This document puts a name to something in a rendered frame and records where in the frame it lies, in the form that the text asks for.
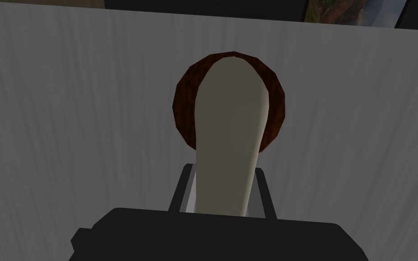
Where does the landscape picture on wall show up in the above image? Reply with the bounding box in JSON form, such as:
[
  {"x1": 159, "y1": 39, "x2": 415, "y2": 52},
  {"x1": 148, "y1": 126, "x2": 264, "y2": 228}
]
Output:
[{"x1": 303, "y1": 0, "x2": 408, "y2": 29}]

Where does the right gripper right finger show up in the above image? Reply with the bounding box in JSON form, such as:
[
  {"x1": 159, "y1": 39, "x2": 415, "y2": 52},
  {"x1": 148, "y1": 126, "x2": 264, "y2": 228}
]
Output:
[{"x1": 245, "y1": 168, "x2": 278, "y2": 220}]

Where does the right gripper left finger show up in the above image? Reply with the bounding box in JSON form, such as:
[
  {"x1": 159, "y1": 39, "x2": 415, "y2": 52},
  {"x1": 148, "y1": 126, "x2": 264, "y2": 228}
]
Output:
[{"x1": 168, "y1": 163, "x2": 197, "y2": 213}]

